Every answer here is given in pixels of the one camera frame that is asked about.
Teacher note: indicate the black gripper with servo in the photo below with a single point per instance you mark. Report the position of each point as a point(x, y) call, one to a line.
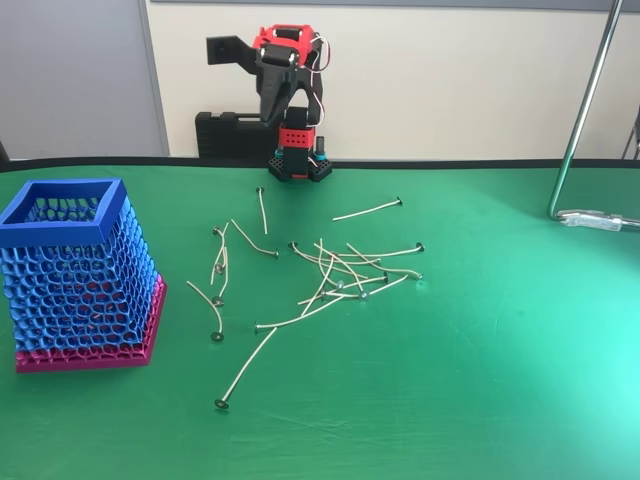
point(276, 82)

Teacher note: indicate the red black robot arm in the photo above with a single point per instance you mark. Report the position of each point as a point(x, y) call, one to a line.
point(292, 160)

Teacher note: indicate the blue magenta lattice basket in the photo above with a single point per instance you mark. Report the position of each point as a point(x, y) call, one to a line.
point(50, 234)

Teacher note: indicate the black teal table clamp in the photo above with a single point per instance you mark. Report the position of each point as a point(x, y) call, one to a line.
point(320, 145)
point(277, 152)

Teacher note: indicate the black plastic tool case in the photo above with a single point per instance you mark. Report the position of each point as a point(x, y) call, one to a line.
point(225, 135)

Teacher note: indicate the chrome metal stand pole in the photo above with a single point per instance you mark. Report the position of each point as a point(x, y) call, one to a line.
point(584, 110)

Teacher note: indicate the green fabric table cloth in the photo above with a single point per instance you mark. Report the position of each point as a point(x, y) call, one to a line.
point(450, 375)

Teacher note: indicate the silver metal clip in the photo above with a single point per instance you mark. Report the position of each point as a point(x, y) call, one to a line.
point(595, 220)

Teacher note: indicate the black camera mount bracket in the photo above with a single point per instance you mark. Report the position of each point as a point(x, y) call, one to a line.
point(225, 50)

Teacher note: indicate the black metal chair frame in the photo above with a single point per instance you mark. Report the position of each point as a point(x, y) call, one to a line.
point(638, 125)

